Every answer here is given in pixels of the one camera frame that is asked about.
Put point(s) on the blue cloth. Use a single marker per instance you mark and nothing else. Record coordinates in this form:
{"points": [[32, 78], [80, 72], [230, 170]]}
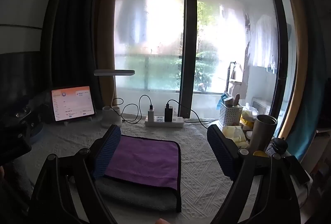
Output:
{"points": [[224, 98]]}

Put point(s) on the white tablet stand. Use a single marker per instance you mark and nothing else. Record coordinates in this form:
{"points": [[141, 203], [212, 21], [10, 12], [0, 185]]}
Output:
{"points": [[66, 123]]}

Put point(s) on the yellow packet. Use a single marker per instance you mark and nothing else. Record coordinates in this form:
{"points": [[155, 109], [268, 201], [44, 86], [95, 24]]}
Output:
{"points": [[247, 119]]}

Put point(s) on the purple towel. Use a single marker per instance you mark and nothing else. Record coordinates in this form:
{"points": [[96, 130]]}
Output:
{"points": [[144, 159]]}

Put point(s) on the hanging white shirt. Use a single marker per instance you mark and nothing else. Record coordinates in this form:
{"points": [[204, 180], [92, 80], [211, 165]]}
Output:
{"points": [[263, 43]]}

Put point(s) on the black charger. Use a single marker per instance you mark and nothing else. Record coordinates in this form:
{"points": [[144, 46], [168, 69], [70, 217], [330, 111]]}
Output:
{"points": [[168, 114]]}

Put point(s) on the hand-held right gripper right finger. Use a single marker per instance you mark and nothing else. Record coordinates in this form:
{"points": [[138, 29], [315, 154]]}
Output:
{"points": [[221, 153]]}

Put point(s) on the teal curtain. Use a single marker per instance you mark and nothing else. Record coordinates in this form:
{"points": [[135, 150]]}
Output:
{"points": [[309, 115]]}

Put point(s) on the beige curtain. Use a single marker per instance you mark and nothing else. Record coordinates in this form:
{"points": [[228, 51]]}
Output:
{"points": [[106, 32], [297, 45]]}

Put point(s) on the tablet with lit screen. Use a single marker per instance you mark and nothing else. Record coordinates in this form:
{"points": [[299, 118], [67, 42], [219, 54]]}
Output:
{"points": [[73, 102]]}

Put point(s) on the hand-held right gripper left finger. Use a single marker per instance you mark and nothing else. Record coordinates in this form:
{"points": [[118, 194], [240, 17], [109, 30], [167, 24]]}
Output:
{"points": [[108, 152]]}

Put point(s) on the white textured tablecloth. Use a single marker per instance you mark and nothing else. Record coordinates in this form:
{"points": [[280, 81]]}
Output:
{"points": [[199, 162]]}

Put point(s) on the white power strip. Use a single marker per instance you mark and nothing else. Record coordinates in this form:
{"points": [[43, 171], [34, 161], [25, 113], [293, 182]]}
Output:
{"points": [[165, 123]]}

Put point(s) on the metal tumbler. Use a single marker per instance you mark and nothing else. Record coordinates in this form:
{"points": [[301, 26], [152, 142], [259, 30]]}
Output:
{"points": [[261, 133]]}

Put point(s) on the white desk lamp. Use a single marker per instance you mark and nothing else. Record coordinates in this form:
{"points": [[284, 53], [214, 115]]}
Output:
{"points": [[111, 116]]}

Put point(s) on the white perforated basket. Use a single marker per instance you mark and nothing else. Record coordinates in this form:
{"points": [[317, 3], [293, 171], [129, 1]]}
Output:
{"points": [[230, 115]]}

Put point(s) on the white appliance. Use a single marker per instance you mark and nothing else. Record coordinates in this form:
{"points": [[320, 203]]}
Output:
{"points": [[260, 106]]}

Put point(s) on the black window frame post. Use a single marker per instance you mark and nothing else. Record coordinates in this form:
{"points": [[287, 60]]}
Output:
{"points": [[188, 32]]}

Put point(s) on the grey towel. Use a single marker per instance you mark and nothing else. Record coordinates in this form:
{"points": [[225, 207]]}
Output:
{"points": [[134, 195]]}

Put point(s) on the white charger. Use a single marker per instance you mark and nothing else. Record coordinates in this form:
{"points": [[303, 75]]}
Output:
{"points": [[151, 114]]}

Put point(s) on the dark curtain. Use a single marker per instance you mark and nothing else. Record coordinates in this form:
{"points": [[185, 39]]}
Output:
{"points": [[72, 37]]}

